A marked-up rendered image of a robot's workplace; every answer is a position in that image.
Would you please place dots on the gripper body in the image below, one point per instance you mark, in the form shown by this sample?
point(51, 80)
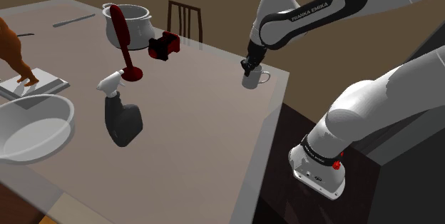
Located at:
point(254, 56)

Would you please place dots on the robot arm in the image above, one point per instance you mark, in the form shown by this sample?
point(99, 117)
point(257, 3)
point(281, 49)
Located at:
point(365, 112)

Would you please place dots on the grey mug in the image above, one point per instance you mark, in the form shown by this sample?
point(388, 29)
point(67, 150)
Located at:
point(253, 78)

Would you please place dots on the dark wooden chair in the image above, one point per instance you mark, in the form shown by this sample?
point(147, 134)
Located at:
point(184, 21)

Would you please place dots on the grey cooking pot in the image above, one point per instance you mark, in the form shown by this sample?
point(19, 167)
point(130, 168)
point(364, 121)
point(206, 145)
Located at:
point(139, 28)

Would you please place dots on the black spray bottle white nozzle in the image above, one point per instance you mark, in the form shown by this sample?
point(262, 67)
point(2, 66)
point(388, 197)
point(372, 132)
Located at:
point(122, 122)

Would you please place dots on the dark robot stand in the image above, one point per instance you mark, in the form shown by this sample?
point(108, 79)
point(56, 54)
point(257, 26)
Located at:
point(313, 195)

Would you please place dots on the grey knife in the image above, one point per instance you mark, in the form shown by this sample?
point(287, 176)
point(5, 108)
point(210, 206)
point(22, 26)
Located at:
point(73, 20)

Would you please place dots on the grey flat book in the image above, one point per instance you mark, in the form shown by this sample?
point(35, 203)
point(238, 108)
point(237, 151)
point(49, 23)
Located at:
point(48, 82)

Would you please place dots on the black thin utensil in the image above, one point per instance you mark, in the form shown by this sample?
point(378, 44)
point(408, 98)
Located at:
point(25, 35)

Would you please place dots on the grey bowl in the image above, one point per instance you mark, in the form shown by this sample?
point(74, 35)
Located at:
point(31, 129)

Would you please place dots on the orange animal figure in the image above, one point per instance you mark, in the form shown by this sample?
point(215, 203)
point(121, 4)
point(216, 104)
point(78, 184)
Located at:
point(12, 53)

